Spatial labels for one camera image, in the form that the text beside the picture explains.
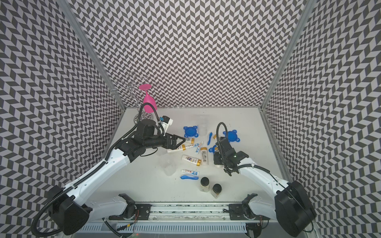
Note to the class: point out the pink plastic wine glass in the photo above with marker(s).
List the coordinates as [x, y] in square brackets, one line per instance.
[148, 99]

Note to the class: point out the aluminium right corner post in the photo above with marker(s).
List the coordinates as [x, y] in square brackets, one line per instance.
[307, 11]

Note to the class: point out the black cap jar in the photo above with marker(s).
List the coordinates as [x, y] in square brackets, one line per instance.
[216, 190]
[204, 184]

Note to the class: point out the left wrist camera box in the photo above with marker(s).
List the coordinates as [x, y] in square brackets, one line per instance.
[166, 122]

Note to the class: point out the white tube gold cap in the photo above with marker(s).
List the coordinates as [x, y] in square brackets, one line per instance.
[193, 160]
[180, 148]
[189, 140]
[204, 156]

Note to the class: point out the blue toothbrush case back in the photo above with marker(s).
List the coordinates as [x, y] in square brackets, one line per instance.
[209, 138]

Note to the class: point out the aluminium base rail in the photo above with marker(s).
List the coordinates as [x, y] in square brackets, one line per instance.
[183, 218]

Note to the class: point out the blue lid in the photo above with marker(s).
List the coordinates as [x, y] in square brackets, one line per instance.
[191, 131]
[232, 136]
[213, 149]

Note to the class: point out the black cap jar right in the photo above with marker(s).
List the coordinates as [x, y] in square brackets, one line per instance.
[216, 190]

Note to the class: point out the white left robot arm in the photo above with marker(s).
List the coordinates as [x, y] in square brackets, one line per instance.
[69, 207]

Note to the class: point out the white tube gold cap front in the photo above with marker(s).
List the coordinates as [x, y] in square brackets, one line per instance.
[193, 160]

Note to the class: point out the tall clear container back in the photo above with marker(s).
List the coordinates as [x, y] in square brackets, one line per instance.
[202, 122]

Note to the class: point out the black cap jar left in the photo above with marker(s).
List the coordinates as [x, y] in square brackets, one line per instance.
[204, 184]

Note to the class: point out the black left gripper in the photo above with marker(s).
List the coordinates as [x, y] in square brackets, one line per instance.
[167, 138]

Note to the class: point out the aluminium corner post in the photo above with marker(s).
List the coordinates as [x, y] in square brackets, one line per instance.
[66, 9]
[307, 11]

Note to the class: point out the aluminium left corner post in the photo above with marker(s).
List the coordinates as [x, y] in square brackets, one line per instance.
[66, 9]

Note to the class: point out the white tube gold cap back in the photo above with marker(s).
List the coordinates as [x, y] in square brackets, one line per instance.
[189, 140]

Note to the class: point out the small toothpaste tube front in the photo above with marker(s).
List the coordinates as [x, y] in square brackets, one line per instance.
[190, 172]

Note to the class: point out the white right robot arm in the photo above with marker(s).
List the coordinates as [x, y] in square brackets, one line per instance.
[290, 205]

